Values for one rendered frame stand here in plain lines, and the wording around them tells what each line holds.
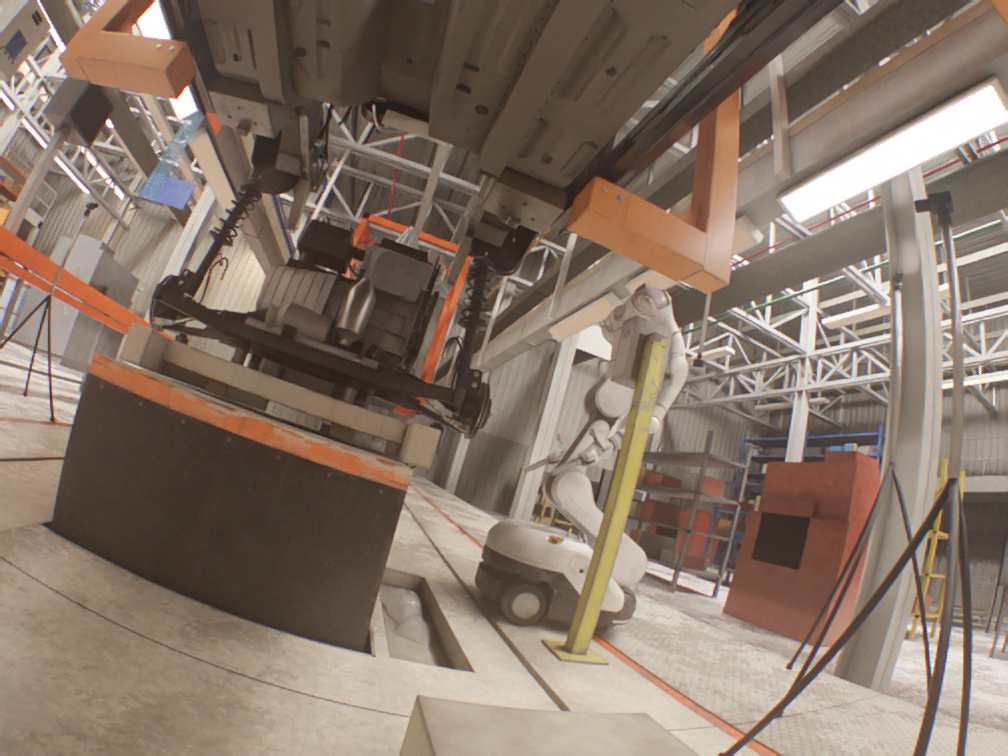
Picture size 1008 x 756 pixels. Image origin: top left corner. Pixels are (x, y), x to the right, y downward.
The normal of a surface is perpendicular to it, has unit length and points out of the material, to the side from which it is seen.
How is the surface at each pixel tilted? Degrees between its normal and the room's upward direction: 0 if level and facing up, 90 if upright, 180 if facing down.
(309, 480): 90
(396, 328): 90
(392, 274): 90
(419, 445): 90
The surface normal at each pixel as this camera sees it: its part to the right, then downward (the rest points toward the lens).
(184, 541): 0.29, -0.12
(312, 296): 0.05, -0.20
